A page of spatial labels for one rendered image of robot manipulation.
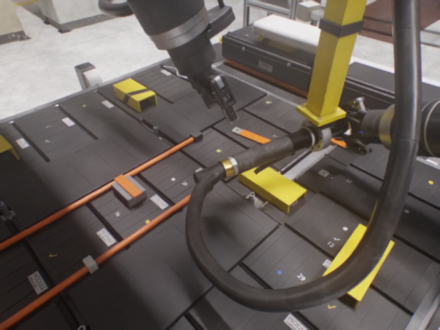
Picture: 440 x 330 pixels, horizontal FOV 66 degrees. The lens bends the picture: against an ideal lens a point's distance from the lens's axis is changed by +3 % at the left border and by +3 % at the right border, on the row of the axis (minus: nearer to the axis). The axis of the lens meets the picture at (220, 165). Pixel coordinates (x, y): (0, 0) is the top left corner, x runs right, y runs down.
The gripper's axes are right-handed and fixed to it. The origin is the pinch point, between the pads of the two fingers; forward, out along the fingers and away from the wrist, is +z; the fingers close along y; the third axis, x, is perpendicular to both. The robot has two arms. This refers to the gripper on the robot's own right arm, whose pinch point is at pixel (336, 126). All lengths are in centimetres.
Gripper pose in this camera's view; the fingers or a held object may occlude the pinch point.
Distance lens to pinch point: 90.0
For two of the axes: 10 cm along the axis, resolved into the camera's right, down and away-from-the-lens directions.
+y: 2.5, 9.3, 2.5
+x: 8.8, -3.3, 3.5
